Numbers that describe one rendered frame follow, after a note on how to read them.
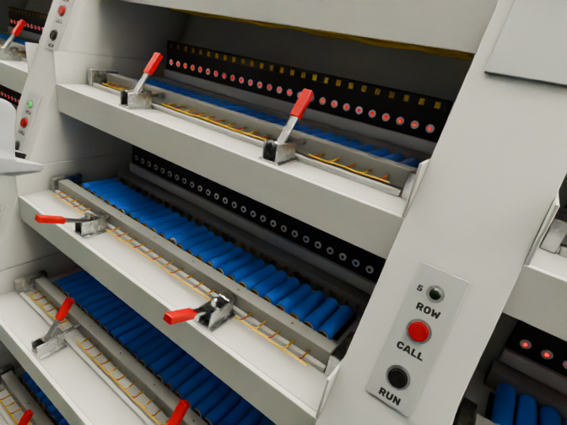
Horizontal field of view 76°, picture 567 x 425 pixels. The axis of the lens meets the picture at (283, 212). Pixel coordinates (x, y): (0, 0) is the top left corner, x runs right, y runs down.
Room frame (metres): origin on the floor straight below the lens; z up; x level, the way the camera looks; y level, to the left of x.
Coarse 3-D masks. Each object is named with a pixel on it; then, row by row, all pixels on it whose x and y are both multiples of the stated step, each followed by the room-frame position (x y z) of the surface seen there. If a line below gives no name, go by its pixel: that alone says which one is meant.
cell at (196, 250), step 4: (220, 236) 0.57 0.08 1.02; (208, 240) 0.55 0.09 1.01; (212, 240) 0.55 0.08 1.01; (216, 240) 0.55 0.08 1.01; (220, 240) 0.56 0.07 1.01; (200, 244) 0.53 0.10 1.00; (204, 244) 0.54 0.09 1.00; (208, 244) 0.54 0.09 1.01; (212, 244) 0.54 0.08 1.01; (216, 244) 0.55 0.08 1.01; (220, 244) 0.56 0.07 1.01; (188, 248) 0.52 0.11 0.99; (192, 248) 0.52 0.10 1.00; (196, 248) 0.52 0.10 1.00; (200, 248) 0.52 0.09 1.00; (204, 248) 0.53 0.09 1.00; (208, 248) 0.54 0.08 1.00; (192, 252) 0.51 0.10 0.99; (196, 252) 0.52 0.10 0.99; (200, 252) 0.52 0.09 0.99
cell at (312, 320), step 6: (330, 300) 0.46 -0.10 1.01; (336, 300) 0.47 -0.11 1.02; (324, 306) 0.45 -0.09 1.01; (330, 306) 0.45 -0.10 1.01; (336, 306) 0.46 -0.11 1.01; (312, 312) 0.44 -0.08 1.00; (318, 312) 0.44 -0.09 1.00; (324, 312) 0.44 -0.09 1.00; (330, 312) 0.45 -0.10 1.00; (306, 318) 0.42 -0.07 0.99; (312, 318) 0.42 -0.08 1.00; (318, 318) 0.43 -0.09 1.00; (324, 318) 0.43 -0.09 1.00; (312, 324) 0.42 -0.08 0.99; (318, 324) 0.42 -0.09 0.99
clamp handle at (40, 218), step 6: (36, 216) 0.47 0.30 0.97; (42, 216) 0.48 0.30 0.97; (48, 216) 0.49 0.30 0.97; (54, 216) 0.49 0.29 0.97; (60, 216) 0.50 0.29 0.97; (84, 216) 0.53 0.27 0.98; (42, 222) 0.48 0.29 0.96; (48, 222) 0.48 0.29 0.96; (54, 222) 0.49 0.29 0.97; (60, 222) 0.50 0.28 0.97; (66, 222) 0.50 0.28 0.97; (72, 222) 0.51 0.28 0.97; (78, 222) 0.52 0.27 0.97; (84, 222) 0.53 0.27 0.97
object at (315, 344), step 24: (72, 192) 0.62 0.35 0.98; (120, 216) 0.56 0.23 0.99; (144, 240) 0.52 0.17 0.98; (168, 240) 0.52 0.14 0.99; (168, 264) 0.49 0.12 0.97; (192, 264) 0.47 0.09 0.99; (192, 288) 0.45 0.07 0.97; (216, 288) 0.45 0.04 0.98; (240, 288) 0.44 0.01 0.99; (264, 312) 0.41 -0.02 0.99; (264, 336) 0.40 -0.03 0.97; (288, 336) 0.40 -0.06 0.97; (312, 336) 0.39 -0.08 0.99
